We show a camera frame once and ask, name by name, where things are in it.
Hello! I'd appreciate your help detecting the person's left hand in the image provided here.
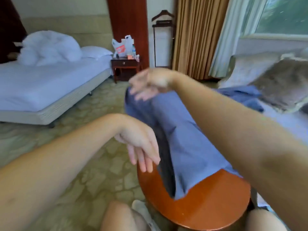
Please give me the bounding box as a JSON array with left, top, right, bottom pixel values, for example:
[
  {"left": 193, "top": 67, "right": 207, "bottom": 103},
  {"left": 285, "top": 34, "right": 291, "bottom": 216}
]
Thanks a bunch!
[{"left": 114, "top": 115, "right": 161, "bottom": 173}]

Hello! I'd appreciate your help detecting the person's right hand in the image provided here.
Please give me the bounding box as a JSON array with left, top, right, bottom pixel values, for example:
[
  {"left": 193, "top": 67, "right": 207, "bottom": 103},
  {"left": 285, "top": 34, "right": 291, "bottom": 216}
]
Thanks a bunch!
[{"left": 128, "top": 68, "right": 178, "bottom": 101}]

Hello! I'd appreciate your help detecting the slate blue T-shirt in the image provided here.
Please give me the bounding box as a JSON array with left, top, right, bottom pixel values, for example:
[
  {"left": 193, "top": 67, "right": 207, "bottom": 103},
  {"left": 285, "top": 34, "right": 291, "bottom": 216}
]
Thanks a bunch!
[{"left": 125, "top": 85, "right": 264, "bottom": 200}]

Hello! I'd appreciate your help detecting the person's right forearm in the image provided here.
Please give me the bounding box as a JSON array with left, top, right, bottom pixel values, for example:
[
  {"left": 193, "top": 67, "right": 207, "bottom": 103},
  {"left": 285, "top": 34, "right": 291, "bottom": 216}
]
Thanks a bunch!
[{"left": 171, "top": 72, "right": 308, "bottom": 231}]

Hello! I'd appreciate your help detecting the person's left forearm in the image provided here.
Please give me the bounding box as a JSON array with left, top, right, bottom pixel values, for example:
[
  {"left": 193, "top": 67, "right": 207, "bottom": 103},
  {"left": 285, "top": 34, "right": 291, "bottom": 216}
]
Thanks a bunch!
[{"left": 0, "top": 113, "right": 127, "bottom": 231}]

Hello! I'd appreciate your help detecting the person's right leg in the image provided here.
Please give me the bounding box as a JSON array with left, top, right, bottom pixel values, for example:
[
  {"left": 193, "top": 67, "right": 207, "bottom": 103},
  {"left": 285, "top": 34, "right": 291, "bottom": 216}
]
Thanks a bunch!
[{"left": 245, "top": 208, "right": 288, "bottom": 231}]

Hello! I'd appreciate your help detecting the dark wooden nightstand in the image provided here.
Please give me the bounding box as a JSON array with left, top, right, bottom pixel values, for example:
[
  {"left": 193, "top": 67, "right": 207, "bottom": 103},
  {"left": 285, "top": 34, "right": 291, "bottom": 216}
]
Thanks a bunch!
[{"left": 111, "top": 57, "right": 141, "bottom": 84}]

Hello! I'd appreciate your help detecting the plain white plastic bag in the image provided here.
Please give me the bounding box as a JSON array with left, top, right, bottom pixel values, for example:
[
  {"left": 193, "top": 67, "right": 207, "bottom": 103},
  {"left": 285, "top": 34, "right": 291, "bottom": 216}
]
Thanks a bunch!
[{"left": 124, "top": 35, "right": 137, "bottom": 59}]

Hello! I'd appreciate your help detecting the white plastic bag red print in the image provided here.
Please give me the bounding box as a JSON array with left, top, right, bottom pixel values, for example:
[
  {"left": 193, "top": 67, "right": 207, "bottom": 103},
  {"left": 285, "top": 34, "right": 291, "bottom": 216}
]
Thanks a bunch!
[{"left": 112, "top": 38, "right": 127, "bottom": 58}]

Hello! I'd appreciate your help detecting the black valet stand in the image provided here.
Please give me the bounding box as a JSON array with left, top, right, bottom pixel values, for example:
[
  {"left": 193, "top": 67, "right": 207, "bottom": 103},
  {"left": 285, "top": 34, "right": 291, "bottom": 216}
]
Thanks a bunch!
[{"left": 151, "top": 10, "right": 176, "bottom": 69}]

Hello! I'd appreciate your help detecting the white pillow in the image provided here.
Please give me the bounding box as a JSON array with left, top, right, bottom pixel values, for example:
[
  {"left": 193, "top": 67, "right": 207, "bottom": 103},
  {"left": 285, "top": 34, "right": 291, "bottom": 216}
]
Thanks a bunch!
[{"left": 80, "top": 46, "right": 113, "bottom": 60}]

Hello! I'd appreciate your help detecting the beige curtain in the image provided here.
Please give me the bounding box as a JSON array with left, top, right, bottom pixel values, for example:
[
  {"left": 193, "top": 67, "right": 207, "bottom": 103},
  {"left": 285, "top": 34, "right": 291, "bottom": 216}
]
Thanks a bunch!
[{"left": 172, "top": 0, "right": 231, "bottom": 81}]

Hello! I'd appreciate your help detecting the white sneaker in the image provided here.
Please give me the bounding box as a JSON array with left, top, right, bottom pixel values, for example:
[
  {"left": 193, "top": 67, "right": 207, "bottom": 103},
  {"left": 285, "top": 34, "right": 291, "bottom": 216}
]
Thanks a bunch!
[{"left": 131, "top": 200, "right": 162, "bottom": 231}]

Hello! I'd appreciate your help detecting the beige padded headboard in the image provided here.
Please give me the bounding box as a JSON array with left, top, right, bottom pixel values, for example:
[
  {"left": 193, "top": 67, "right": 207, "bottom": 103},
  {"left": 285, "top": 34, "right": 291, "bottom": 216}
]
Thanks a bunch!
[{"left": 21, "top": 16, "right": 114, "bottom": 50}]

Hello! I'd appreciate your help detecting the round wooden table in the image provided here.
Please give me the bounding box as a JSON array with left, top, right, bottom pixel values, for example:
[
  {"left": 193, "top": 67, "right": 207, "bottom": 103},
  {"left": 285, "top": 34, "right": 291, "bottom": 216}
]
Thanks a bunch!
[{"left": 137, "top": 163, "right": 252, "bottom": 231}]

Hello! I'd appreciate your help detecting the white sheer curtain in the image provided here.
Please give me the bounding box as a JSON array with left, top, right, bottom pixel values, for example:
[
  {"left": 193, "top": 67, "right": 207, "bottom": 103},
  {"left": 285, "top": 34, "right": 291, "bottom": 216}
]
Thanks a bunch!
[{"left": 208, "top": 0, "right": 268, "bottom": 79}]

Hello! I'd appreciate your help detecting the grey velvet chaise sofa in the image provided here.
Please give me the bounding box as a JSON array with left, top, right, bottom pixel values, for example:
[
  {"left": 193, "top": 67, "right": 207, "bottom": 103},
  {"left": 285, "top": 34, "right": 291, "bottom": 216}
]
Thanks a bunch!
[{"left": 217, "top": 48, "right": 308, "bottom": 145}]

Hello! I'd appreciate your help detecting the white bed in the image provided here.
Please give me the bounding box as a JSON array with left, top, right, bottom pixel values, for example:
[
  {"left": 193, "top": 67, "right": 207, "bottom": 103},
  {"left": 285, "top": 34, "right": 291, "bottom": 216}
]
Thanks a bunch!
[{"left": 0, "top": 55, "right": 114, "bottom": 127}]

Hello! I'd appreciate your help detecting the white duvet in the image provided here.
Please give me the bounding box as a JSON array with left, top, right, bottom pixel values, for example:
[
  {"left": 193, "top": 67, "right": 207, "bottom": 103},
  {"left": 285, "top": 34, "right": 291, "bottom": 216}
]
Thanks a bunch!
[{"left": 17, "top": 30, "right": 82, "bottom": 66}]

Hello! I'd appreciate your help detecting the brown fringed cushion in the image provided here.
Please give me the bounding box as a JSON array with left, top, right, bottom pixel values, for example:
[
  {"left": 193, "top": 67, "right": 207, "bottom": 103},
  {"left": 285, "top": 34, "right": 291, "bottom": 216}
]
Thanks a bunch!
[{"left": 250, "top": 57, "right": 308, "bottom": 114}]

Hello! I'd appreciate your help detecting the white framed window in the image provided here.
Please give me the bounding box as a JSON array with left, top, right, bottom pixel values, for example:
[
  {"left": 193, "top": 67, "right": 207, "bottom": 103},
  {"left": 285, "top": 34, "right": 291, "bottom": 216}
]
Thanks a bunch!
[{"left": 241, "top": 0, "right": 308, "bottom": 41}]

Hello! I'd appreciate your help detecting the dark wooden wall panel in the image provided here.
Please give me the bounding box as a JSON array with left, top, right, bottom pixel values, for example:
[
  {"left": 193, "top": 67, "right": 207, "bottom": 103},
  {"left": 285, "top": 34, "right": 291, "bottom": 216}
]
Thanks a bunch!
[
  {"left": 0, "top": 0, "right": 27, "bottom": 63},
  {"left": 107, "top": 0, "right": 150, "bottom": 70}
]

